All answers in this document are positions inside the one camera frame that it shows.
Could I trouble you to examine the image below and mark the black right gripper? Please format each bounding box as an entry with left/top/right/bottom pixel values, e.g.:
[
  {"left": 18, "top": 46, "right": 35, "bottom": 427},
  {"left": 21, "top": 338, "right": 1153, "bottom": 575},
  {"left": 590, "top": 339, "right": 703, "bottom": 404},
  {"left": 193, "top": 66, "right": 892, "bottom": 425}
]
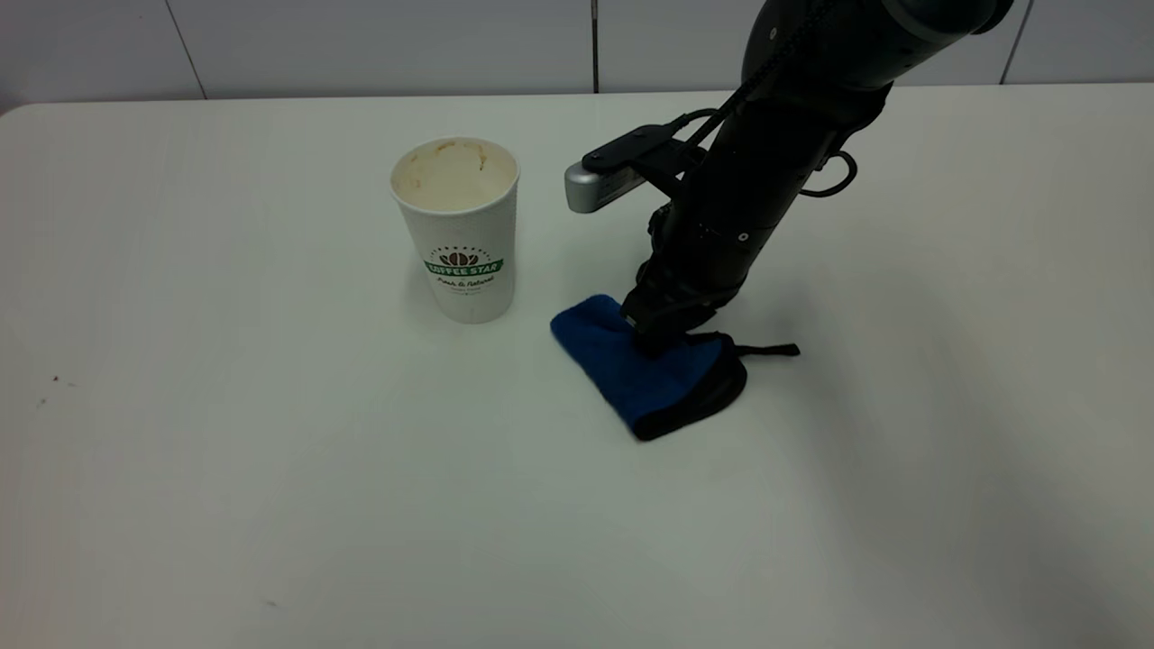
[{"left": 622, "top": 95, "right": 889, "bottom": 358}]

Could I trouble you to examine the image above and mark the blue microfiber cloth black edge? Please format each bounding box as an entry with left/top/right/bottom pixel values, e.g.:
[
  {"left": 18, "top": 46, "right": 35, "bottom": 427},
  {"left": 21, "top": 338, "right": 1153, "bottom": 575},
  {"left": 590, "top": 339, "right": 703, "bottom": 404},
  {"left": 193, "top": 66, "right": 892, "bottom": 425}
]
[{"left": 550, "top": 294, "right": 801, "bottom": 443}]

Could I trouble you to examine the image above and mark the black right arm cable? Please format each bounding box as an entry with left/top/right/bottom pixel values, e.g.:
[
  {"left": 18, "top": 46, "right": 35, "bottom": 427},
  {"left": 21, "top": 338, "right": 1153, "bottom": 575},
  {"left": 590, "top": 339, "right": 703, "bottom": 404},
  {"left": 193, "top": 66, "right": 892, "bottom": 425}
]
[{"left": 797, "top": 150, "right": 858, "bottom": 199}]

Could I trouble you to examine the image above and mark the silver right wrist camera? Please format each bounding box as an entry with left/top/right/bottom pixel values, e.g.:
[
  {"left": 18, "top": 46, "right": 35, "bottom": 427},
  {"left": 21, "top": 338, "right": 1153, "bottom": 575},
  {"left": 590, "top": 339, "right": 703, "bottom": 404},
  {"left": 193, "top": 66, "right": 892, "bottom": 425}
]
[{"left": 564, "top": 124, "right": 713, "bottom": 215}]

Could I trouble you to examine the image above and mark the white paper coffee cup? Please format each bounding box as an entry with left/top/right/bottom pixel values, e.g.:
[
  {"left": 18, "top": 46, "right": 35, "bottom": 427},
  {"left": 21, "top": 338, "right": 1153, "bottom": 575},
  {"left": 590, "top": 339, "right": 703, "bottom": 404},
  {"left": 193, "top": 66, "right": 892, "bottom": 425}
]
[{"left": 389, "top": 136, "right": 522, "bottom": 325}]

